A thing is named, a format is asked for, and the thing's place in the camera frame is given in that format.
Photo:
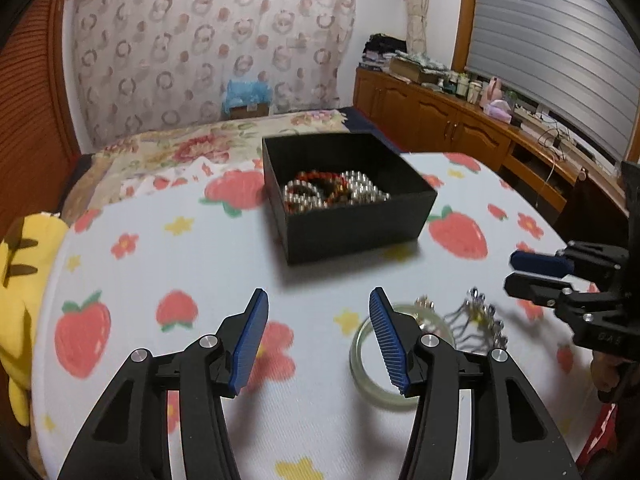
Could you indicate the flat brown box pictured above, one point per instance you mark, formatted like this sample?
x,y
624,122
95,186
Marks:
x,y
410,72

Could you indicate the grey patterned cloth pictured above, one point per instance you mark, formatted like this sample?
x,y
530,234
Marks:
x,y
422,60

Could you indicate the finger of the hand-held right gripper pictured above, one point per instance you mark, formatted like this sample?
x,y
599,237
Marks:
x,y
530,287
535,262

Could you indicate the person's right hand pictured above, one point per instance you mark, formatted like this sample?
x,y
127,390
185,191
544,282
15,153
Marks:
x,y
603,375

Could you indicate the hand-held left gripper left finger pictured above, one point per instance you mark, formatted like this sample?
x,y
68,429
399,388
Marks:
x,y
247,345

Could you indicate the cream lace curtain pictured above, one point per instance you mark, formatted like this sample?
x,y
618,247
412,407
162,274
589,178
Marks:
x,y
416,5

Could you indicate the pink figurine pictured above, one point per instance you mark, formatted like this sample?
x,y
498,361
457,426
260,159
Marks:
x,y
491,90

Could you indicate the blue plastic bag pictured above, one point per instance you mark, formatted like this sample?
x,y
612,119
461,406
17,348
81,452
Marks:
x,y
247,92

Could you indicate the circle pattern curtain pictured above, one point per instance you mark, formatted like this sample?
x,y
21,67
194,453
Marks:
x,y
175,60

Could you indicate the yellow plush toy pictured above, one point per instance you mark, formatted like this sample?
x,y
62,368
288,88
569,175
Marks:
x,y
25,280

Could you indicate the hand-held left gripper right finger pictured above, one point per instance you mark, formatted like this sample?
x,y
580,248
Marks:
x,y
390,345

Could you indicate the long wooden cabinet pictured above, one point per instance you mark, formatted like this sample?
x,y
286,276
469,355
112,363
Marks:
x,y
430,110

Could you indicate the floral bed sheet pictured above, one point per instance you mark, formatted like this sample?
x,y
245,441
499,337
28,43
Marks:
x,y
175,150

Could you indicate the pale green jade bangle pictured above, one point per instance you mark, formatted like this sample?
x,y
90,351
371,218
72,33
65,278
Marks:
x,y
357,360

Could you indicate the brown slatted wardrobe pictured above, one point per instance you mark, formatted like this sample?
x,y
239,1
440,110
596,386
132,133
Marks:
x,y
30,110

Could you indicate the strawberry print blanket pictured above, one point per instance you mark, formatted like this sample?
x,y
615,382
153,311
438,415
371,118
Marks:
x,y
150,240

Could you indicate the stack of dark clothes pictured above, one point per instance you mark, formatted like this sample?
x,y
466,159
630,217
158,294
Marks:
x,y
382,52

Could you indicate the small brown cardboard box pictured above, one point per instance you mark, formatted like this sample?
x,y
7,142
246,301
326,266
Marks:
x,y
250,111

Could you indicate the black cardboard box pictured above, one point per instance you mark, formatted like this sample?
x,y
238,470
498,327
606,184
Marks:
x,y
350,230

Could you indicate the row of small bottles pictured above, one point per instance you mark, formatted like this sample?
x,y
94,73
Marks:
x,y
462,87

